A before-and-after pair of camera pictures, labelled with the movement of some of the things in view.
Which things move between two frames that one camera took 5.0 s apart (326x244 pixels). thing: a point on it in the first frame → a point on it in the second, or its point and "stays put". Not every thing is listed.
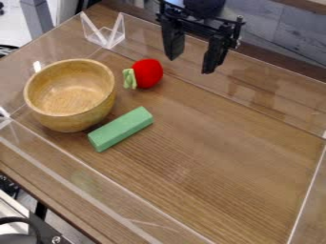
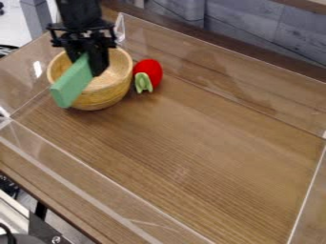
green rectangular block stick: (120, 129) → (67, 87)
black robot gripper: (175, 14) → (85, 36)
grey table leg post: (37, 16) stays put
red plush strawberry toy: (144, 74) stays put
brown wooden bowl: (68, 92) → (107, 88)
